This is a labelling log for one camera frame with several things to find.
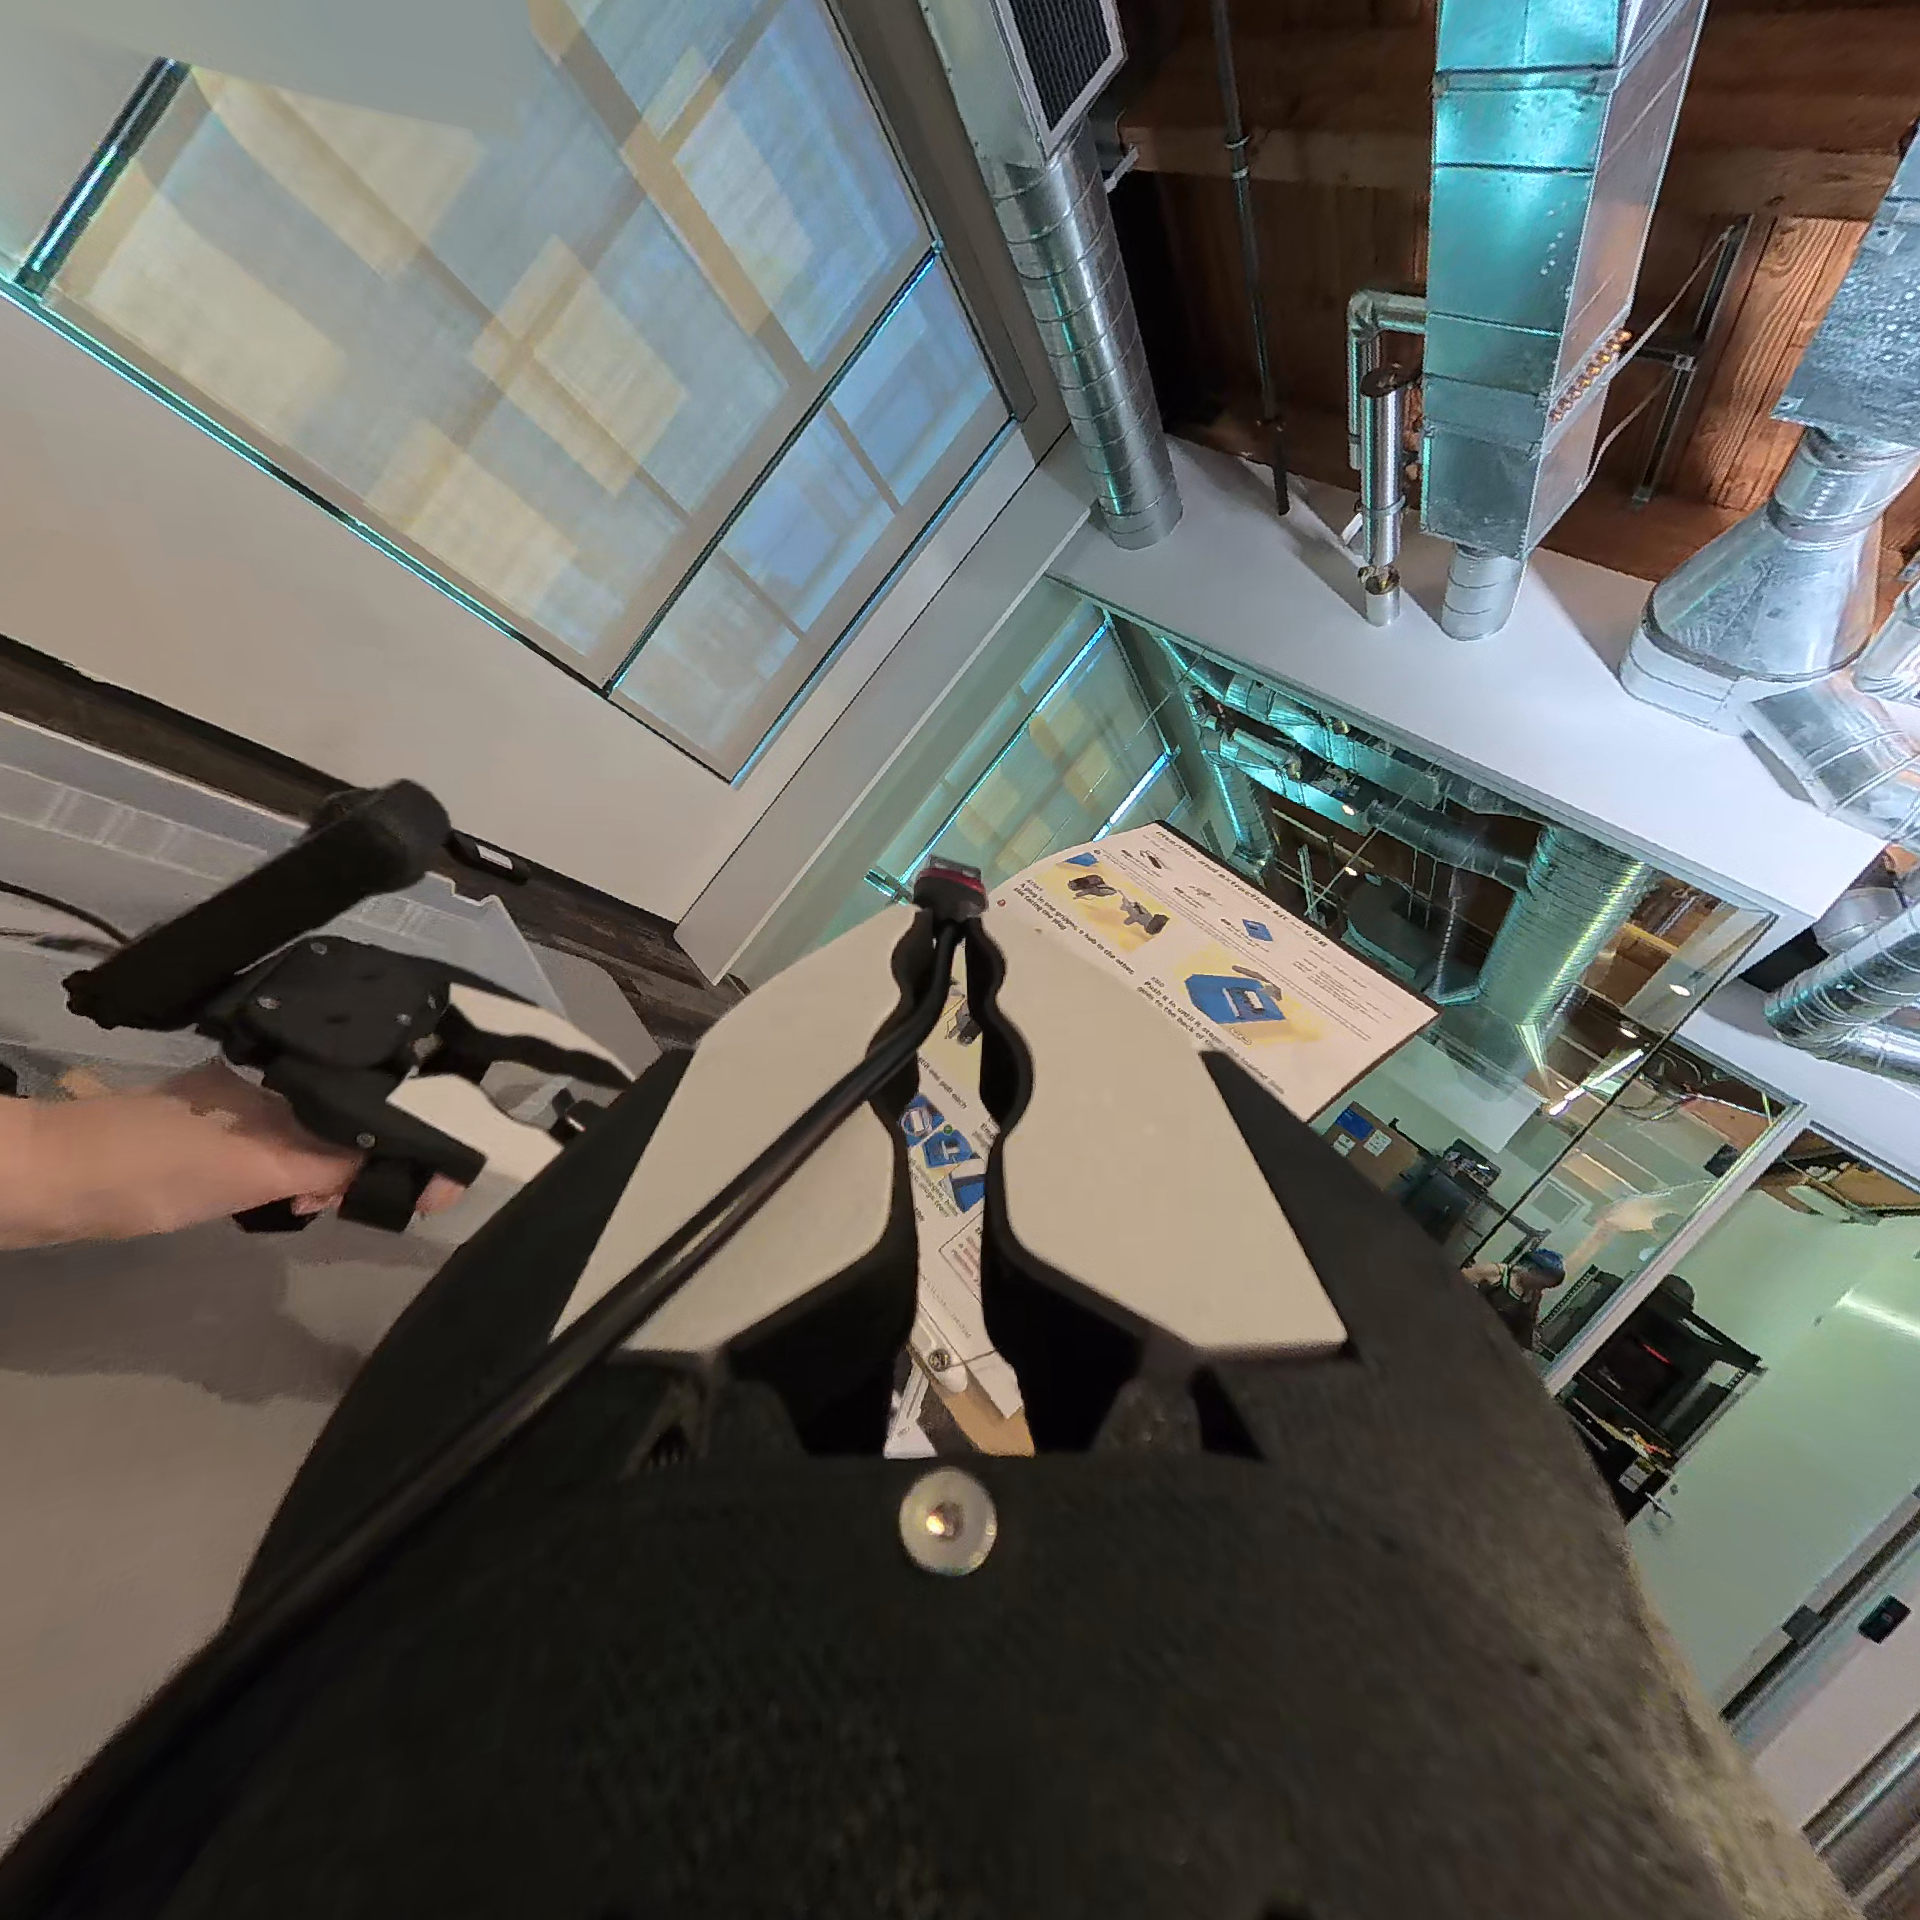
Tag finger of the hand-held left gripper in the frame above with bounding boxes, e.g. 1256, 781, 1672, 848
381, 1003, 640, 1198

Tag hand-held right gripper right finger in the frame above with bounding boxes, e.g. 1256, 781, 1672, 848
966, 921, 1353, 1428

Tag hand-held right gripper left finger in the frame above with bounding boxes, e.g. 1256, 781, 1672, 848
555, 904, 943, 1428

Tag clear plastic box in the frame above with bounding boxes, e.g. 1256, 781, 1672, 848
0, 711, 621, 1097

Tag black cable with red plug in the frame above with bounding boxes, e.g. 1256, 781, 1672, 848
0, 859, 999, 1895

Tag person's left hand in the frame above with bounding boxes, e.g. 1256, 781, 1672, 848
172, 1068, 471, 1225

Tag printed instruction sheet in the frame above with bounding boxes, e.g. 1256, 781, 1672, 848
884, 816, 1448, 1464

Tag instruction sheet on stand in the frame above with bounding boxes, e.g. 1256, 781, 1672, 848
943, 1357, 1042, 1459

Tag large glass window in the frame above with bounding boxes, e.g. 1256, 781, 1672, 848
0, 0, 1027, 785

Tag silver pipe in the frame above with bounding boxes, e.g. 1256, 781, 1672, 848
1340, 290, 1431, 626

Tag silver ventilation ducts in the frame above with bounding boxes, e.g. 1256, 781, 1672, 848
1618, 133, 1920, 1083

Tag silver ceiling duct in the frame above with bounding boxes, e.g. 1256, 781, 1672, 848
1416, 816, 1667, 1059
917, 0, 1188, 535

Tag rectangular metal duct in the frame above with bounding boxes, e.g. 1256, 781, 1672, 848
1416, 0, 1710, 644

